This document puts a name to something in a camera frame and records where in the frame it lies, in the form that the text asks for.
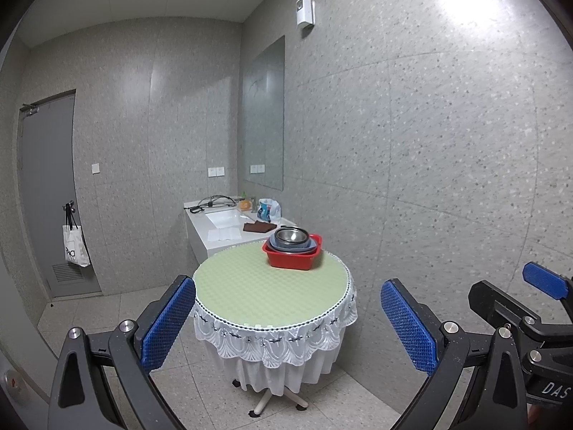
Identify door vent grille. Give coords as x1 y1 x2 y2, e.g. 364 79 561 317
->
51 262 84 284

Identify red plastic basin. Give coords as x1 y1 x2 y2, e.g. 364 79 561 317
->
262 234 324 271

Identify round table green cloth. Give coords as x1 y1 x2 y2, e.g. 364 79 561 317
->
192 242 359 397

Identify white wall dispenser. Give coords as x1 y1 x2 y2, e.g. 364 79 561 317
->
295 0 315 28

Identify wall mirror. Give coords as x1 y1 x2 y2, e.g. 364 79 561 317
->
242 35 286 191

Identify white-legged round table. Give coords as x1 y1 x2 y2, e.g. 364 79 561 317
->
248 378 309 415

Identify brown cloth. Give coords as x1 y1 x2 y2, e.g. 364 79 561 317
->
242 220 278 234

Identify grey door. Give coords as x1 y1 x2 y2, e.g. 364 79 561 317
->
17 90 103 298

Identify blue and white plastic bag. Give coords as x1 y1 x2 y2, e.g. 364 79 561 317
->
258 198 281 224

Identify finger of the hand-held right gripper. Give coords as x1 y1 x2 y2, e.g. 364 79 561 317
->
47 274 197 430
522 261 573 301
380 278 531 430
468 280 573 354

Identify large steel bowl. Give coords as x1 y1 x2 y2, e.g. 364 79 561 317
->
270 228 313 252

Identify white sink counter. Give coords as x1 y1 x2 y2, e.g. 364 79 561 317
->
183 196 296 263

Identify blue plastic bowl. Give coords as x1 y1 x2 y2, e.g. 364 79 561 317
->
269 235 319 254

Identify white tote bag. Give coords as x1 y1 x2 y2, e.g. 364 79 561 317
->
63 204 91 268

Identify black cable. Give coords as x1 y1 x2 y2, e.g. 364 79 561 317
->
189 195 236 213

